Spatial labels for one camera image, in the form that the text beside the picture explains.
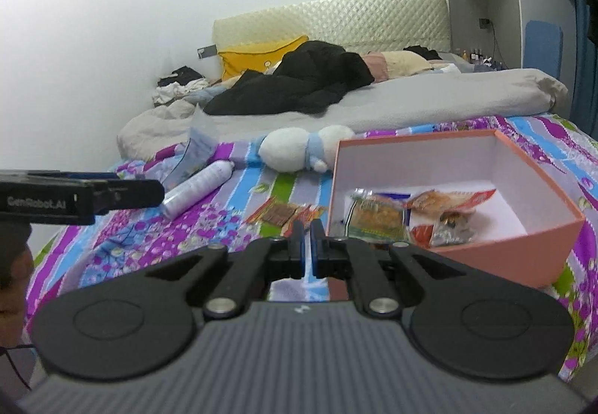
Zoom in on yellow pillow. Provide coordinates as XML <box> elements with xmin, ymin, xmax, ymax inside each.
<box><xmin>218</xmin><ymin>35</ymin><xmax>310</xmax><ymax>81</ymax></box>

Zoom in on cream quilted headboard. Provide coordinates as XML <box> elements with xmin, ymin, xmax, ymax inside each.
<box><xmin>212</xmin><ymin>0</ymin><xmax>451</xmax><ymax>69</ymax></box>

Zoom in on light blue cloth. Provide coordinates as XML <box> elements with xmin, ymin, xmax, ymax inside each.
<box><xmin>187</xmin><ymin>84</ymin><xmax>231</xmax><ymax>105</ymax></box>

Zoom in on white spray bottle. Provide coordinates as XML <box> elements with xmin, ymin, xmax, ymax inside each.
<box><xmin>161</xmin><ymin>160</ymin><xmax>235</xmax><ymax>222</ymax></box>

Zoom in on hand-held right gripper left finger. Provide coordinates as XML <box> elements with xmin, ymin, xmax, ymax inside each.
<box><xmin>145</xmin><ymin>220</ymin><xmax>309</xmax><ymax>320</ymax></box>

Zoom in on brown strip snack packet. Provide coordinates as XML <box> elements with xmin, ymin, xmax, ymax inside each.
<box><xmin>246</xmin><ymin>203</ymin><xmax>304</xmax><ymax>228</ymax></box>

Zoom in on person's left hand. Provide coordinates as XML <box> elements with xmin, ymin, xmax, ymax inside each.
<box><xmin>0</xmin><ymin>250</ymin><xmax>36</xmax><ymax>347</ymax></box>

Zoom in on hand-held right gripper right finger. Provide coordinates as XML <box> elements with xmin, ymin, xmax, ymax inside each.
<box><xmin>310</xmin><ymin>219</ymin><xmax>468</xmax><ymax>319</ymax></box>

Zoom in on blue padded board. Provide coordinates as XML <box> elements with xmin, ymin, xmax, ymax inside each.
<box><xmin>524</xmin><ymin>20</ymin><xmax>562</xmax><ymax>81</ymax></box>

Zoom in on pile of clothes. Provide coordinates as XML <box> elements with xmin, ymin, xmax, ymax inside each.
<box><xmin>153</xmin><ymin>65</ymin><xmax>211</xmax><ymax>106</ymax></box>

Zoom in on clear plastic bag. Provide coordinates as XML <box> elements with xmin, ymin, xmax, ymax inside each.
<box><xmin>163</xmin><ymin>108</ymin><xmax>220</xmax><ymax>191</ymax></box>

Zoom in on purple floral bedsheet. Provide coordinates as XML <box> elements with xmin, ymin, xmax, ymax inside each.
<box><xmin>25</xmin><ymin>112</ymin><xmax>598</xmax><ymax>384</ymax></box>

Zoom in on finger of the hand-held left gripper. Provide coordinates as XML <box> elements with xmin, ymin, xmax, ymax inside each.
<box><xmin>93</xmin><ymin>178</ymin><xmax>166</xmax><ymax>212</ymax></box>

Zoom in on row of small bottles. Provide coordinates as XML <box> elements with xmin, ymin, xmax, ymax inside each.
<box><xmin>455</xmin><ymin>47</ymin><xmax>508</xmax><ymax>69</ymax></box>

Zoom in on red label snack packet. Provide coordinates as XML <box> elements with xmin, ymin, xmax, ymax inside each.
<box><xmin>296</xmin><ymin>205</ymin><xmax>328</xmax><ymax>224</ymax></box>

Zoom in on thin black cable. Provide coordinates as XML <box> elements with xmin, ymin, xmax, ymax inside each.
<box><xmin>0</xmin><ymin>344</ymin><xmax>34</xmax><ymax>392</ymax></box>

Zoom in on grey duvet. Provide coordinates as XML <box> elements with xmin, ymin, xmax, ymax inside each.
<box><xmin>117</xmin><ymin>67</ymin><xmax>570</xmax><ymax>160</ymax></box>

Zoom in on pink cloth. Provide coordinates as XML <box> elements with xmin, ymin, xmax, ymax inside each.
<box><xmin>364</xmin><ymin>52</ymin><xmax>391</xmax><ymax>83</ymax></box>

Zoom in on dark cloth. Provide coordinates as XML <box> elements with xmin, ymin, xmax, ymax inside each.
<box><xmin>404</xmin><ymin>46</ymin><xmax>442</xmax><ymax>62</ymax></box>

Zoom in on beige cushion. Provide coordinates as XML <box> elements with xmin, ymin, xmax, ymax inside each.
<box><xmin>383</xmin><ymin>50</ymin><xmax>435</xmax><ymax>78</ymax></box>

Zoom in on blue white snack packet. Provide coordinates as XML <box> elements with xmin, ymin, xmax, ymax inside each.
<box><xmin>374</xmin><ymin>192</ymin><xmax>414</xmax><ymax>209</ymax></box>

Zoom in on white blue plush toy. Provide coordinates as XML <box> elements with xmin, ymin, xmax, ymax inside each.
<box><xmin>258</xmin><ymin>124</ymin><xmax>357</xmax><ymax>174</ymax></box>

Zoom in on orange snack packet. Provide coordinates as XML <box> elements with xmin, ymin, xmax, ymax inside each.
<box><xmin>406</xmin><ymin>188</ymin><xmax>497</xmax><ymax>213</ymax></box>

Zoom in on black clothing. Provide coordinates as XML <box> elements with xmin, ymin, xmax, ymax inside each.
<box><xmin>204</xmin><ymin>40</ymin><xmax>375</xmax><ymax>116</ymax></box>

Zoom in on pink cardboard box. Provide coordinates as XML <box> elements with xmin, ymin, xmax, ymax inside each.
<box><xmin>326</xmin><ymin>129</ymin><xmax>586</xmax><ymax>288</ymax></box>

